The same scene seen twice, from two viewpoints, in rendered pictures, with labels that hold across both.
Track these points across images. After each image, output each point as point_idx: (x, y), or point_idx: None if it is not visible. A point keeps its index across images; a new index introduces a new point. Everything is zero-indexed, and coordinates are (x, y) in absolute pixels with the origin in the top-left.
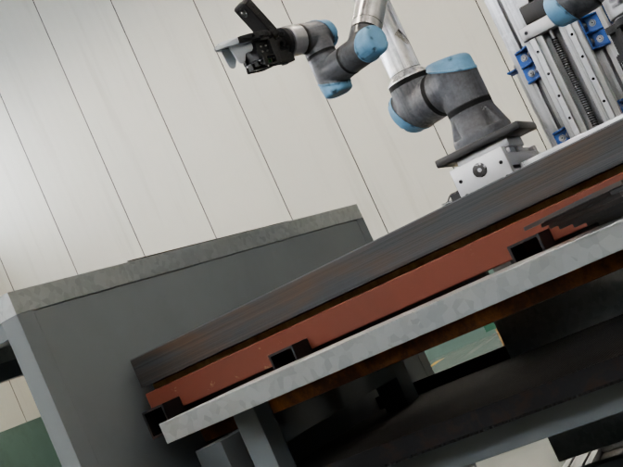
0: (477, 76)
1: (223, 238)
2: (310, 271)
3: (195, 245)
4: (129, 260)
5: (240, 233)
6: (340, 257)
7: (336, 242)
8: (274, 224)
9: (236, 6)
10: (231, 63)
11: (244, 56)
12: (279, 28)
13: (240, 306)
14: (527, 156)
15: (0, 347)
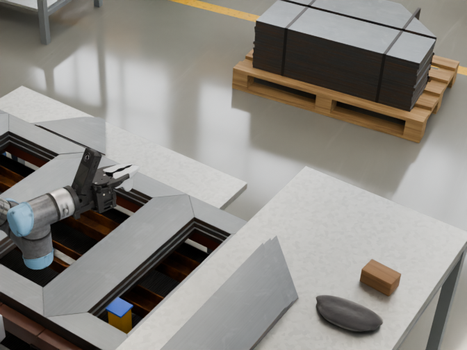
0: None
1: (195, 273)
2: (169, 186)
3: (216, 252)
4: (261, 244)
5: (177, 331)
6: (156, 180)
7: None
8: (149, 317)
9: (98, 152)
10: (128, 186)
11: None
12: (68, 185)
13: (203, 201)
14: None
15: (401, 326)
